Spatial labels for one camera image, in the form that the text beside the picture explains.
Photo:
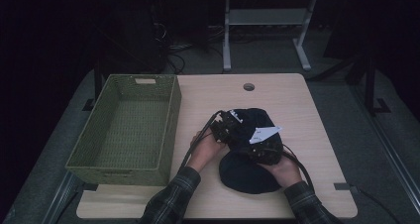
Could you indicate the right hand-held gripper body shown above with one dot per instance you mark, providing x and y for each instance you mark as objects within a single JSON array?
[{"x": 264, "y": 134}]

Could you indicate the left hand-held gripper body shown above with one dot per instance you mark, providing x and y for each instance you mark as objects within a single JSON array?
[{"x": 226, "y": 128}]

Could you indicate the dark knit hat fishbone print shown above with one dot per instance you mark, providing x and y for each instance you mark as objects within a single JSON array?
[{"x": 244, "y": 177}]

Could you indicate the green woven basket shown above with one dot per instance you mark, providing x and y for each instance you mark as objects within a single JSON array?
[{"x": 128, "y": 128}]

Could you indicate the person's left hand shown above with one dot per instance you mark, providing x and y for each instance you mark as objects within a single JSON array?
[{"x": 206, "y": 151}]

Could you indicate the person's right hand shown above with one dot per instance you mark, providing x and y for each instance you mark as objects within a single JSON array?
[{"x": 285, "y": 172}]

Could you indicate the grey table bracket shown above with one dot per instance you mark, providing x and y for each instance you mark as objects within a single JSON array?
[
  {"x": 90, "y": 187},
  {"x": 342, "y": 186}
]

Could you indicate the black stand post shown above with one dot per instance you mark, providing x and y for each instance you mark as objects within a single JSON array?
[
  {"x": 97, "y": 85},
  {"x": 370, "y": 85}
]

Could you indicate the white metal stand frame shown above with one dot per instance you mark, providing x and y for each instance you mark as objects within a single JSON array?
[{"x": 264, "y": 16}]

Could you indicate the metal floor rail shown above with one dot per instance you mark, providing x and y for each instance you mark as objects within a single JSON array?
[
  {"x": 57, "y": 197},
  {"x": 389, "y": 151}
]

